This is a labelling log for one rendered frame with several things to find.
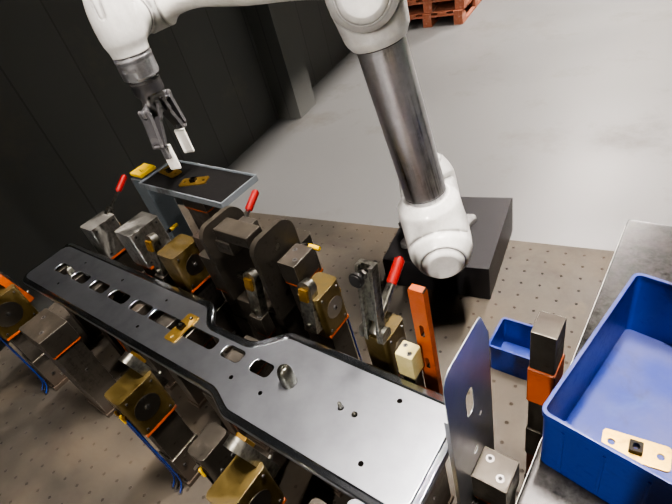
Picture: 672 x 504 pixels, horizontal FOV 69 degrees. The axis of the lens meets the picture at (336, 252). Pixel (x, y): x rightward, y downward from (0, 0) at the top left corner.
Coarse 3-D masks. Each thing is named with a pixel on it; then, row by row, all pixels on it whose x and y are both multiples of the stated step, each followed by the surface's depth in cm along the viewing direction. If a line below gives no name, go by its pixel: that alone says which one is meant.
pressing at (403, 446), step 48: (48, 288) 140; (144, 288) 130; (144, 336) 115; (240, 336) 108; (288, 336) 104; (240, 384) 97; (336, 384) 92; (384, 384) 90; (288, 432) 87; (336, 432) 84; (384, 432) 82; (432, 432) 80; (336, 480) 78; (384, 480) 76; (432, 480) 75
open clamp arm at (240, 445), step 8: (232, 440) 74; (240, 440) 74; (248, 440) 76; (232, 448) 74; (240, 448) 74; (248, 448) 75; (240, 456) 74; (248, 456) 76; (256, 456) 77; (264, 456) 79; (272, 456) 83; (256, 464) 78; (264, 464) 80; (272, 464) 81; (272, 472) 82
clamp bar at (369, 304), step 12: (360, 264) 84; (372, 264) 83; (360, 276) 81; (372, 276) 83; (360, 288) 86; (372, 288) 84; (360, 300) 88; (372, 300) 86; (372, 312) 89; (384, 324) 91
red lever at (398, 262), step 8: (400, 256) 93; (392, 264) 93; (400, 264) 92; (392, 272) 92; (400, 272) 93; (392, 280) 92; (384, 288) 93; (392, 288) 92; (384, 296) 92; (384, 304) 92; (384, 312) 92
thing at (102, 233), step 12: (96, 216) 155; (108, 216) 153; (84, 228) 151; (96, 228) 150; (108, 228) 153; (96, 240) 151; (108, 240) 154; (108, 252) 155; (120, 252) 158; (132, 264) 163
